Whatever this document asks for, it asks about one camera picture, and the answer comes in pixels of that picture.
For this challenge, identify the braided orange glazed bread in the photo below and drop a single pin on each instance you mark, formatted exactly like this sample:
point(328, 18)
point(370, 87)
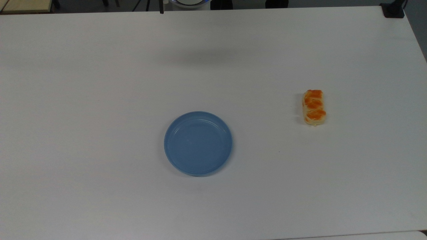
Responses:
point(314, 107)

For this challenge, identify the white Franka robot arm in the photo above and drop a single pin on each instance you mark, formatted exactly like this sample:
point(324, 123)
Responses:
point(190, 3)

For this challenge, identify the blue round plastic plate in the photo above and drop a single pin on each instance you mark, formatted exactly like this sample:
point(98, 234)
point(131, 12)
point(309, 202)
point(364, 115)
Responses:
point(198, 144)

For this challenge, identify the black corner table clamp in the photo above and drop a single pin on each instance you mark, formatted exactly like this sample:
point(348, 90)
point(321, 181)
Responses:
point(393, 10)

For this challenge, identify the light wooden side table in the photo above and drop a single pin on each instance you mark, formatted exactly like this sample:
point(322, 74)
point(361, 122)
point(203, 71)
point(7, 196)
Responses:
point(25, 5)

